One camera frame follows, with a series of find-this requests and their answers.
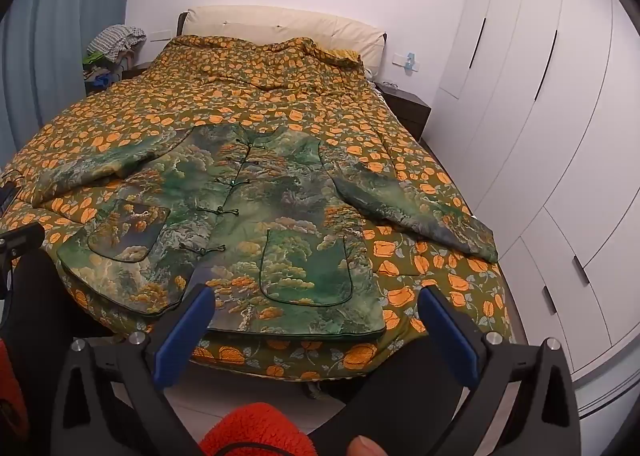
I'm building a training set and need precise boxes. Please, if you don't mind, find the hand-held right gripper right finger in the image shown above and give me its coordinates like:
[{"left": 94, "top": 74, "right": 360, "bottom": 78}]
[{"left": 307, "top": 286, "right": 583, "bottom": 456}]

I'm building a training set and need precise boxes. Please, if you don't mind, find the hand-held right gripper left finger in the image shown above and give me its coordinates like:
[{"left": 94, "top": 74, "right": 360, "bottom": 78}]
[{"left": 50, "top": 283, "right": 217, "bottom": 456}]

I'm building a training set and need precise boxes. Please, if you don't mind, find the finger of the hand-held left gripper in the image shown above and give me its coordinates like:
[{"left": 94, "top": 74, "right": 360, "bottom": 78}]
[{"left": 0, "top": 222, "right": 46, "bottom": 259}]

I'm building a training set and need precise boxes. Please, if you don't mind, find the green landscape print jacket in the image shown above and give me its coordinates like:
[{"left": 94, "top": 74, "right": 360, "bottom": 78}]
[{"left": 31, "top": 122, "right": 500, "bottom": 341}]

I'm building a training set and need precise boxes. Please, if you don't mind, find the person's left forearm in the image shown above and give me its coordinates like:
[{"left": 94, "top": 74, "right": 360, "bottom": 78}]
[{"left": 0, "top": 336, "right": 30, "bottom": 443}]

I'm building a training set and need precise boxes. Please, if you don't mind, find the person's right hand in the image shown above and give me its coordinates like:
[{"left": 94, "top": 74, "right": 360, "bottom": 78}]
[{"left": 346, "top": 435, "right": 385, "bottom": 456}]

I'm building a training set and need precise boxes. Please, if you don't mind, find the blue-grey curtain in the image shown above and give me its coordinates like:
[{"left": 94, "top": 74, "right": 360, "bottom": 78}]
[{"left": 0, "top": 0, "right": 137, "bottom": 174}]

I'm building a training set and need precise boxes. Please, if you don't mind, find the grey checked garment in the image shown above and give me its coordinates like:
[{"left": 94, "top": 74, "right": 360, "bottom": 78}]
[{"left": 89, "top": 24, "right": 147, "bottom": 60}]

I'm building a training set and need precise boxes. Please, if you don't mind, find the white wardrobe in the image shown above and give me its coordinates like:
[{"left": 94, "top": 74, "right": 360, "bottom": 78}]
[{"left": 422, "top": 0, "right": 640, "bottom": 389}]

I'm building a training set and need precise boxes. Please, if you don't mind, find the dark wooden nightstand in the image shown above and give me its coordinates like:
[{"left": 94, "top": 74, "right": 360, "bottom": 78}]
[{"left": 372, "top": 80, "right": 432, "bottom": 139}]

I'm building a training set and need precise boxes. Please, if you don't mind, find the orange floral green quilt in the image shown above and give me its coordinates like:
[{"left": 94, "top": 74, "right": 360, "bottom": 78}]
[{"left": 0, "top": 34, "right": 516, "bottom": 382}]

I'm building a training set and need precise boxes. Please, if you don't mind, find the cream padded headboard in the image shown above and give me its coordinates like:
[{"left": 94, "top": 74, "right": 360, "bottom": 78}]
[{"left": 176, "top": 4, "right": 388, "bottom": 69}]

